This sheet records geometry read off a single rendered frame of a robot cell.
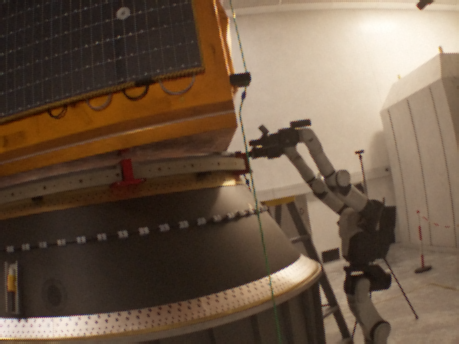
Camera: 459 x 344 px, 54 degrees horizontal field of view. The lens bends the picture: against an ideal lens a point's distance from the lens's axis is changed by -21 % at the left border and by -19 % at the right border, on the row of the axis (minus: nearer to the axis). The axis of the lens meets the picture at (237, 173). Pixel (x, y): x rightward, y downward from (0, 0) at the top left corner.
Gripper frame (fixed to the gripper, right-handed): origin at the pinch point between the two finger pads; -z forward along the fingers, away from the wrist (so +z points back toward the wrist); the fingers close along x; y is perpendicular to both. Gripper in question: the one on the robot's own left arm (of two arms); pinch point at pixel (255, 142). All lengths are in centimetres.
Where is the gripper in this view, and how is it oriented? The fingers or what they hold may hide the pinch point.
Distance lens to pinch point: 240.5
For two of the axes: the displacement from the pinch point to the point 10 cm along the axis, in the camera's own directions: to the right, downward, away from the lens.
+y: -1.8, -9.8, 0.6
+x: -0.7, 0.7, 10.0
